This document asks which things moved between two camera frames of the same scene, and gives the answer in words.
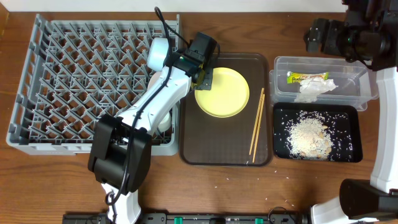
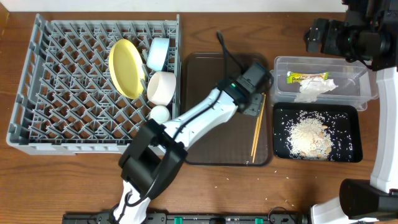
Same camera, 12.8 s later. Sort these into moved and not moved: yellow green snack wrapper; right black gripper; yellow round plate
Moved: yellow round plate
Not moved: right black gripper; yellow green snack wrapper
